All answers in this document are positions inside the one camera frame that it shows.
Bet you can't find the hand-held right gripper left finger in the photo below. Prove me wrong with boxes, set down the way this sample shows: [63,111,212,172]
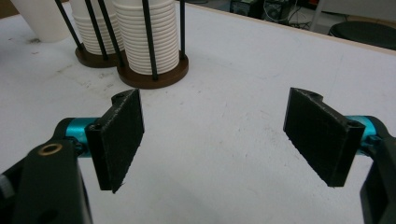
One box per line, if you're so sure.
[55,88,146,194]

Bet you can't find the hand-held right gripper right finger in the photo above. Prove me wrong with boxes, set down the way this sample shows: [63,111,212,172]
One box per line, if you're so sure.
[282,87,389,188]

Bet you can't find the short stack of paper cups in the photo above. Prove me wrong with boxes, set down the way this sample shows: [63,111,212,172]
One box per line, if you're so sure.
[68,0,125,56]

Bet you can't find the single white paper cup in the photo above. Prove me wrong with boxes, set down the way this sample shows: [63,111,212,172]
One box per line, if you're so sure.
[10,0,72,44]

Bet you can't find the black round stool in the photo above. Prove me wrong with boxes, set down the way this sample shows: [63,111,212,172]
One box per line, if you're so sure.
[328,21,396,51]

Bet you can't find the white metal table leg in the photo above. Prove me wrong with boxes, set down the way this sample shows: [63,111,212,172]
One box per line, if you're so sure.
[309,0,329,33]

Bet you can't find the black computer tower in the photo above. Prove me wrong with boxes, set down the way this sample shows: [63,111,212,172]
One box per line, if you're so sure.
[229,0,265,19]

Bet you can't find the tangle of floor cables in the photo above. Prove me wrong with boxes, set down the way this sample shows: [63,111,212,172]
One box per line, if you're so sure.
[264,0,312,31]

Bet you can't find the brown cup holder black rods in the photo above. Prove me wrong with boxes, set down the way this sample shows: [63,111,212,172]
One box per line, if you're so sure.
[54,0,191,91]

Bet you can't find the tall stack of paper cups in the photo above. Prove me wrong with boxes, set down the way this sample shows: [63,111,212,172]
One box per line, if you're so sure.
[111,0,181,76]

